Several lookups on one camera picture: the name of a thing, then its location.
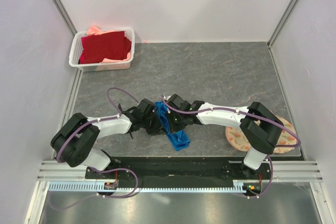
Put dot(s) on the white plastic basket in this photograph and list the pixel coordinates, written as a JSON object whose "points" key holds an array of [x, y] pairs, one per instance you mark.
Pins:
{"points": [[76, 51]]}

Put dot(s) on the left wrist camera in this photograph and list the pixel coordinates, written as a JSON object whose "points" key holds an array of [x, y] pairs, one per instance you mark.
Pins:
{"points": [[146, 107]]}

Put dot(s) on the red cloth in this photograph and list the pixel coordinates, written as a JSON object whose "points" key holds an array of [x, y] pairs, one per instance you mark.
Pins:
{"points": [[111, 46]]}

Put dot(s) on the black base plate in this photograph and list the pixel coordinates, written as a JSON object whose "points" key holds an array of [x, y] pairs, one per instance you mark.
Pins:
{"points": [[216, 166]]}

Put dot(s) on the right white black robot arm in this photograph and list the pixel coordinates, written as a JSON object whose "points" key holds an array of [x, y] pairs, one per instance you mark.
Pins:
{"points": [[261, 127]]}

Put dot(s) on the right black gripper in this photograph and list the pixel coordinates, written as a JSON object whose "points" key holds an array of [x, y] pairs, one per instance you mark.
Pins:
{"points": [[174, 127]]}

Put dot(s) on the floral round pot holder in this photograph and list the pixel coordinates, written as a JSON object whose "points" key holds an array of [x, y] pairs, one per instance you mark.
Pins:
{"points": [[238, 140]]}

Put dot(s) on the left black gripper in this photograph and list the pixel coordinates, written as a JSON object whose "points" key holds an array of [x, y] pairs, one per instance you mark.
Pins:
{"points": [[157, 128]]}

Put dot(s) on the blue cloth napkin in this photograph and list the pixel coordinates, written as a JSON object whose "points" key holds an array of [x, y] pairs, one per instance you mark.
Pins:
{"points": [[179, 140]]}

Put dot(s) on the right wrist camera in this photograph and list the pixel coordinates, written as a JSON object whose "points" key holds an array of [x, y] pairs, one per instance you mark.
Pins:
{"points": [[176, 103]]}

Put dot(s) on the grey slotted cable duct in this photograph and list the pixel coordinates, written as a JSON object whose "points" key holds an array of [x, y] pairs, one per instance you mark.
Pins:
{"points": [[104, 187]]}

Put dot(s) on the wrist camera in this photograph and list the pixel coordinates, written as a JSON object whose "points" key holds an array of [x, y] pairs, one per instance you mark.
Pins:
{"points": [[146, 107], [176, 103]]}

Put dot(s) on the pink cloth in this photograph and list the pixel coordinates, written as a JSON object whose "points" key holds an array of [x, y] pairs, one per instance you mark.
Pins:
{"points": [[94, 30]]}

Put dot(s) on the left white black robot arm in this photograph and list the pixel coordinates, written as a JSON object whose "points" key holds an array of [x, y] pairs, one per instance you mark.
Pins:
{"points": [[74, 142]]}

